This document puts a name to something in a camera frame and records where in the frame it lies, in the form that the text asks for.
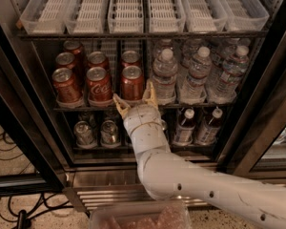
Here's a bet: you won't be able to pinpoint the water bottle front right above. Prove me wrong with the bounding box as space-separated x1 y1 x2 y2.
212 46 249 98

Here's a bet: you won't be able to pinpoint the water bottle back left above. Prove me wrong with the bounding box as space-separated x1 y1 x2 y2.
153 39 174 60

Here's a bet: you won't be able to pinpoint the clear plastic container on floor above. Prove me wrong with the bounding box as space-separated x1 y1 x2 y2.
89 200 192 229

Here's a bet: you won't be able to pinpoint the clear bin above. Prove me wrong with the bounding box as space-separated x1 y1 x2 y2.
20 0 70 34
181 0 228 32
107 0 144 33
147 0 186 33
219 0 269 31
64 0 109 34

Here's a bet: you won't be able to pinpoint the red can front left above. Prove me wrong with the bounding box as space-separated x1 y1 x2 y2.
51 68 82 103

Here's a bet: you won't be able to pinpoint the clear bin far left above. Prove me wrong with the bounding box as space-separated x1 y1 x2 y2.
20 0 70 34

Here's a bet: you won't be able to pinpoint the red Coca-Cola can front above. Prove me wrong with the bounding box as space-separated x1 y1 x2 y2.
86 67 112 102

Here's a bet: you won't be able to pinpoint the open left fridge door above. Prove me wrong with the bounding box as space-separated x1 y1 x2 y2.
0 25 66 197

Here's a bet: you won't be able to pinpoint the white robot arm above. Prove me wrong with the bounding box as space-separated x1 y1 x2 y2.
112 83 286 229

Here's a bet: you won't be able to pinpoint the water bottle front left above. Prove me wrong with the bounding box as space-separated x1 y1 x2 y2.
152 49 178 102

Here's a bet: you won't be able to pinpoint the dark drink bottle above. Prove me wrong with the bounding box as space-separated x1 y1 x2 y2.
174 109 195 145
195 108 223 146

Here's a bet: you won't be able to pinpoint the dark drink bottle left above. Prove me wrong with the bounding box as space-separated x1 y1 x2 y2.
174 109 195 145

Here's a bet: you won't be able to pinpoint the stainless steel glass-door fridge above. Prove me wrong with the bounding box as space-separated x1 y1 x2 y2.
0 0 286 212

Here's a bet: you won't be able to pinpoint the silver can bottom left back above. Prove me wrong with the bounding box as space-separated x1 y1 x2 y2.
78 112 97 128

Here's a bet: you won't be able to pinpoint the water bottle back right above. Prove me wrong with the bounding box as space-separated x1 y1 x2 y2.
209 38 239 83

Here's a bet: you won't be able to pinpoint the silver can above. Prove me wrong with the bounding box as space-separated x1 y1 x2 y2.
78 112 97 128
104 110 120 124
73 121 94 145
101 120 119 145

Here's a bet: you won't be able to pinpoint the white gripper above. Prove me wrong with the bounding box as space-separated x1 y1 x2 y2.
112 79 163 136

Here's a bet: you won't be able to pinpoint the water bottle back middle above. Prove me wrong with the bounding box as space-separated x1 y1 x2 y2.
178 38 203 85

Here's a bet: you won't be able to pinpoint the red can left back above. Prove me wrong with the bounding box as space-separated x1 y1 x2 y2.
63 40 86 68

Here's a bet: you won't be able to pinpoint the red can left middle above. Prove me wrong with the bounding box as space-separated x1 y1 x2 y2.
55 52 77 73

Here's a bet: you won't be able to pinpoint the clear bin far right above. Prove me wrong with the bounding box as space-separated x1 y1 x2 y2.
219 0 269 31

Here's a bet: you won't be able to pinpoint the black cables on floor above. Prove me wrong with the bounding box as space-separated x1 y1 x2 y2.
0 131 74 229

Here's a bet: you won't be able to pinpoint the dark drink bottle right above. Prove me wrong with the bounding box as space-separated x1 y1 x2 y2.
195 108 223 146

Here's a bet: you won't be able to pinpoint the water bottle front middle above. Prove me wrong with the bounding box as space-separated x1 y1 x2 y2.
181 46 212 99

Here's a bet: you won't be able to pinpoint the red can column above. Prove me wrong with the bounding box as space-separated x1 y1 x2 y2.
121 66 144 101
121 51 141 68
88 52 110 72

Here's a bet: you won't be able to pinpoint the water bottle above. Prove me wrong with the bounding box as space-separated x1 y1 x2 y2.
209 38 239 83
152 49 178 102
178 38 203 85
153 39 174 60
181 46 212 99
212 46 249 98

